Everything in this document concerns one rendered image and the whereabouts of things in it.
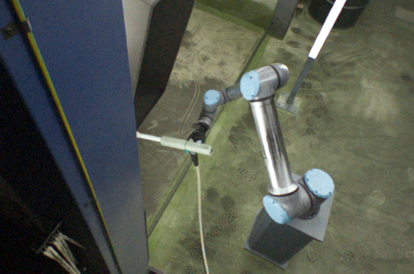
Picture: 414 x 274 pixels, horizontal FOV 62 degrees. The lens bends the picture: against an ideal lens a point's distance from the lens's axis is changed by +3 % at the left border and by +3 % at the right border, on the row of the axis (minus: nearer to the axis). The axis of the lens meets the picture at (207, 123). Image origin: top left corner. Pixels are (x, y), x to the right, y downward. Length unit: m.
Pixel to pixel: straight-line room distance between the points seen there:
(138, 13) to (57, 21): 0.87
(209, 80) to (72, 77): 2.75
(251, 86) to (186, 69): 1.82
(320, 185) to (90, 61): 1.43
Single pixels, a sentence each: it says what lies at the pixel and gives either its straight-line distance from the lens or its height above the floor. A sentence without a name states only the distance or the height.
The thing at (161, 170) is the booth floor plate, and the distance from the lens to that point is 2.58.
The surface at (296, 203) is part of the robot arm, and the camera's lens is 1.67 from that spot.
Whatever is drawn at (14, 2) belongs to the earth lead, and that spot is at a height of 2.15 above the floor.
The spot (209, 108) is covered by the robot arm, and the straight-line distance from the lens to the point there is 2.01.
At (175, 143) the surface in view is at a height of 0.70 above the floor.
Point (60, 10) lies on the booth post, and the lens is 0.38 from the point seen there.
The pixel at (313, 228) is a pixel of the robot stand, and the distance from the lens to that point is 1.95.
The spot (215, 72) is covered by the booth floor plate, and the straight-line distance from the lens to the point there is 3.23.
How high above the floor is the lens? 2.33
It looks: 54 degrees down
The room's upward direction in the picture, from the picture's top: 11 degrees clockwise
